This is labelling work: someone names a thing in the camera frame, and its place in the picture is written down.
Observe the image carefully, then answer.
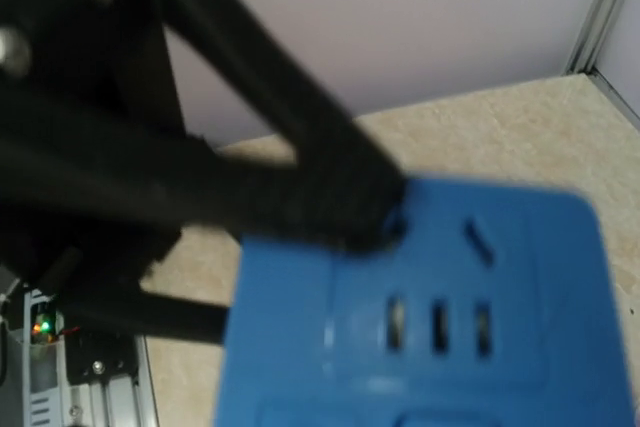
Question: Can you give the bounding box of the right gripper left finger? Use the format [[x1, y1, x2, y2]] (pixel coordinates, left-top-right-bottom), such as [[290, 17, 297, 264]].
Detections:
[[29, 241, 229, 345]]

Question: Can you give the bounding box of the dark blue cube socket adapter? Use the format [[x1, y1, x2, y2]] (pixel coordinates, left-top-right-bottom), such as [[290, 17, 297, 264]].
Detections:
[[213, 178, 634, 426]]

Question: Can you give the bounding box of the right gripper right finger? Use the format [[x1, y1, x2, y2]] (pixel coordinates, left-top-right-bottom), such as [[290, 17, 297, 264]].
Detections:
[[1, 0, 406, 251]]

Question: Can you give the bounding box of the right aluminium corner post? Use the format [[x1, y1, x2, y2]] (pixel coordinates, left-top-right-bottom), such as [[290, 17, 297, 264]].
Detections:
[[565, 0, 624, 75]]

